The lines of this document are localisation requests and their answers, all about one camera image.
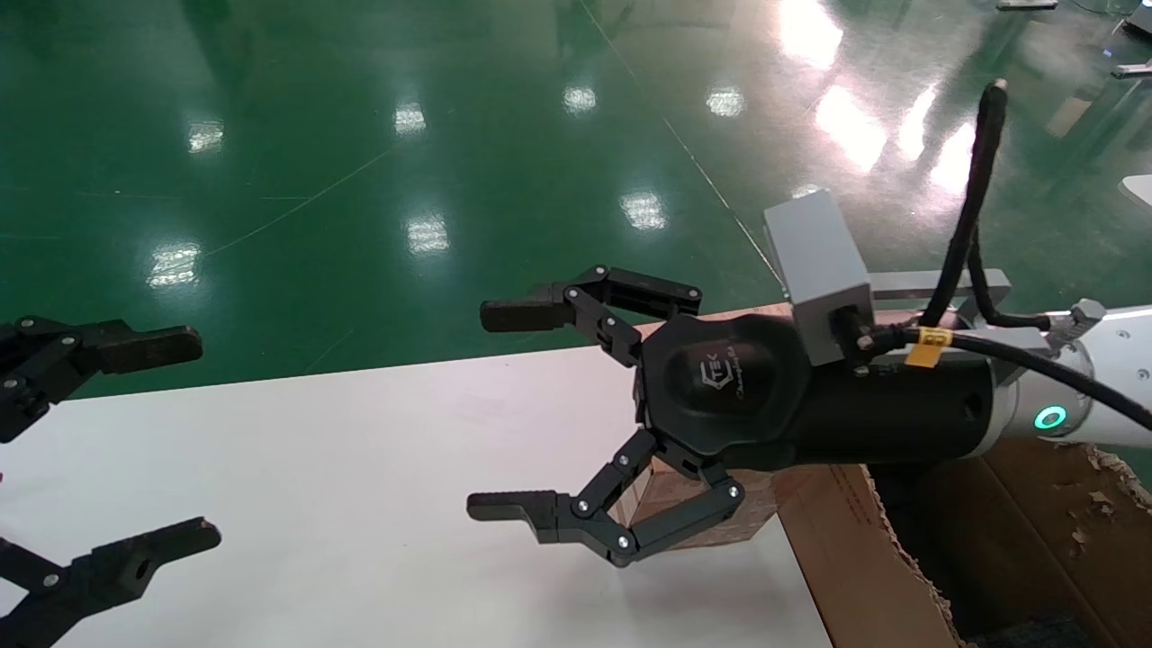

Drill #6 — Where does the gray wrist camera box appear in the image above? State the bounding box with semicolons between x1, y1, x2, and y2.
763;189;1013;368

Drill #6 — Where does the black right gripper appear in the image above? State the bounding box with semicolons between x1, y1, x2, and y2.
466;265;1002;568

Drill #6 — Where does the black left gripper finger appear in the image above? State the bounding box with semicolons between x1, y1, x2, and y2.
0;317;203;444
0;517;222;648

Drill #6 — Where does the small brown cardboard box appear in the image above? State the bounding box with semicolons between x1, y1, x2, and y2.
615;454;782;552

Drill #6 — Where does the wooden board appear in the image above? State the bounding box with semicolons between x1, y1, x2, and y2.
634;302;797;343

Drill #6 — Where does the smooth black cable yellow tag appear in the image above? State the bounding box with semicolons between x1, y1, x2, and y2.
841;310;1152;433

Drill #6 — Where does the braided black cable loop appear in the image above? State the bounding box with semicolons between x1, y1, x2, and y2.
913;79;1054;332

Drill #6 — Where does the big open cardboard box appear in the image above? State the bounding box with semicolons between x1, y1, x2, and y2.
774;436;1152;648

